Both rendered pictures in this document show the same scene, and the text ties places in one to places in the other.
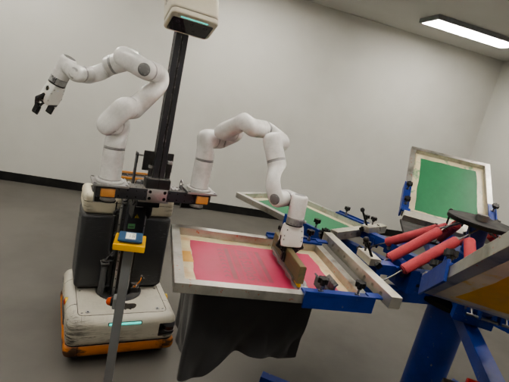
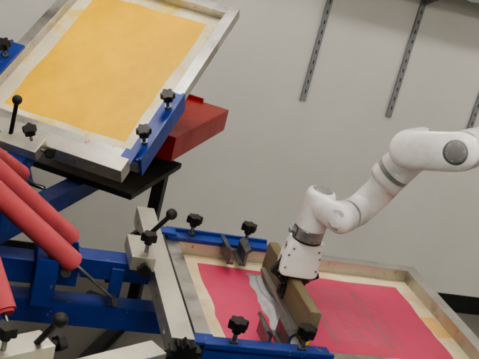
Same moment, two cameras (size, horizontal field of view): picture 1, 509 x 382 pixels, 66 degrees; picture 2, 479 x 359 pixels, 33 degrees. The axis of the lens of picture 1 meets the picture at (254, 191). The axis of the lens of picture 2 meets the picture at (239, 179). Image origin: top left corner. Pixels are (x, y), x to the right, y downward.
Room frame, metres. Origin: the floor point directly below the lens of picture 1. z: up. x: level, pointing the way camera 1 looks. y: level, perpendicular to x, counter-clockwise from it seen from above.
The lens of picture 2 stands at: (3.52, -0.46, 1.87)
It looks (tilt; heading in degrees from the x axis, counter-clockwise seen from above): 18 degrees down; 178
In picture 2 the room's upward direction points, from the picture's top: 14 degrees clockwise
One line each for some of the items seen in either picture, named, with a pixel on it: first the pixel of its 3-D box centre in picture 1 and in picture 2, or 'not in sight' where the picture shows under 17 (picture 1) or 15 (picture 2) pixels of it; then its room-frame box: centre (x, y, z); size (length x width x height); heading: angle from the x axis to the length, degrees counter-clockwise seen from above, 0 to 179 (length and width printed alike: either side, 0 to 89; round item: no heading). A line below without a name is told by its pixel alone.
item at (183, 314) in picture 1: (185, 304); not in sight; (1.54, 0.18, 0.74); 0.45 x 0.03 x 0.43; 16
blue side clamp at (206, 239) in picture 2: (337, 299); (216, 247); (1.42, -0.41, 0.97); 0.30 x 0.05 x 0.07; 106
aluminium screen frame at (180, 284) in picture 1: (261, 262); (324, 306); (1.62, -0.10, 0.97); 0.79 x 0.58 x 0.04; 106
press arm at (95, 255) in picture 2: (376, 266); (113, 266); (1.78, -0.64, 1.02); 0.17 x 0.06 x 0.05; 106
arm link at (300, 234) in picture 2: (296, 220); (306, 231); (1.67, -0.21, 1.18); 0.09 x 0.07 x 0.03; 106
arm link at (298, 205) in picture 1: (291, 203); (328, 215); (1.70, -0.17, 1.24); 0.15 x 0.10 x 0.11; 59
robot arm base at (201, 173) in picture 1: (200, 173); not in sight; (2.00, 0.29, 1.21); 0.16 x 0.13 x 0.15; 29
